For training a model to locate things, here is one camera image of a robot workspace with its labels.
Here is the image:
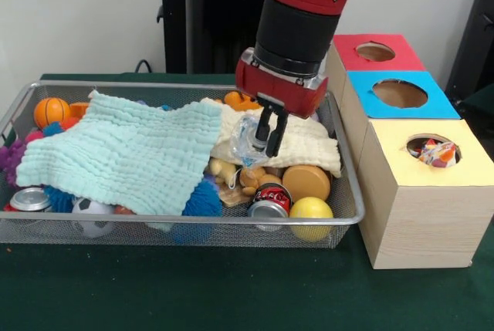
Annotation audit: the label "cream waffle cloth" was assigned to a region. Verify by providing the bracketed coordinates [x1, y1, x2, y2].
[210, 97, 343, 177]

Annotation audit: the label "crushed clear plastic bottle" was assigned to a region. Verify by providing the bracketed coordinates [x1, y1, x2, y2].
[231, 114, 272, 168]

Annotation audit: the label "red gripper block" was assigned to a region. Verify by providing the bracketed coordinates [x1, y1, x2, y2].
[235, 52, 329, 158]

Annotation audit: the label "crushed silver can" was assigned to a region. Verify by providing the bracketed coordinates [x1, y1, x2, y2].
[246, 183, 293, 231]

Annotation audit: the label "black upright panel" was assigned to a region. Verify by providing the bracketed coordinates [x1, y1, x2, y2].
[444, 0, 494, 95]

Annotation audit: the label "dark green table cloth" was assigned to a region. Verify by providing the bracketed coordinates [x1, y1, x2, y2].
[0, 72, 494, 331]

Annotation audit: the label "brown toy burger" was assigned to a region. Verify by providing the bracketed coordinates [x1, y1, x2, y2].
[282, 164, 332, 203]

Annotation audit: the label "small polka dot paper ball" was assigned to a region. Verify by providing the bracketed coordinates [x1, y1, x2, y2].
[416, 138, 461, 168]

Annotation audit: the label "mint waffle cloth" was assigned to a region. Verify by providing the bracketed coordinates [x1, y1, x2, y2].
[15, 90, 223, 216]

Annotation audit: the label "orange toy basketball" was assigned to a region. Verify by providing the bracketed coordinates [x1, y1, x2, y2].
[32, 96, 72, 130]

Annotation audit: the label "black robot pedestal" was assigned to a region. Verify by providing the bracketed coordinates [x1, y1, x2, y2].
[148, 0, 279, 76]

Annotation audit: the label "red and silver can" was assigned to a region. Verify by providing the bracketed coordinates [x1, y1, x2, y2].
[3, 187, 53, 212]

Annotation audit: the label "silver wire mesh bin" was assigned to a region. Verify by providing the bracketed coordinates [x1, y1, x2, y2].
[0, 79, 366, 249]

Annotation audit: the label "small soccer ball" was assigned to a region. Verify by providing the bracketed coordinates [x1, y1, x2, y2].
[71, 198, 117, 238]

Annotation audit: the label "wooden box three round holes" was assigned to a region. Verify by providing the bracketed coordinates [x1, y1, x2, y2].
[326, 32, 486, 270]

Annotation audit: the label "blue spiky ball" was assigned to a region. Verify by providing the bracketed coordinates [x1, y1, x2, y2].
[171, 180, 224, 243]

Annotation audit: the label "yellow ball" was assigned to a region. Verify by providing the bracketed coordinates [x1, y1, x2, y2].
[288, 196, 335, 241]

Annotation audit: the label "orange rubber toy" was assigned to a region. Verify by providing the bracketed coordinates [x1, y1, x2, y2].
[223, 90, 263, 111]

